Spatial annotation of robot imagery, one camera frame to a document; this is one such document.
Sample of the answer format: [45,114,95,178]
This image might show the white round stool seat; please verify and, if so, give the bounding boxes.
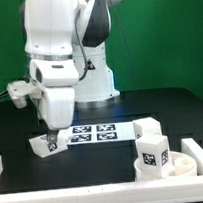
[134,151,198,181]

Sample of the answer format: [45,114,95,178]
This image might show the black cables on table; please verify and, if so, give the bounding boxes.
[0,88,12,106]

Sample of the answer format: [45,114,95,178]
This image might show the white sheet with tags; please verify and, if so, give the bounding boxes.
[67,122,135,145]

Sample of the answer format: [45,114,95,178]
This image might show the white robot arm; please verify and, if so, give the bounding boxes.
[7,0,121,144]

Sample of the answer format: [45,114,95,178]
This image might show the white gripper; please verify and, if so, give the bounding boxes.
[7,59,79,144]

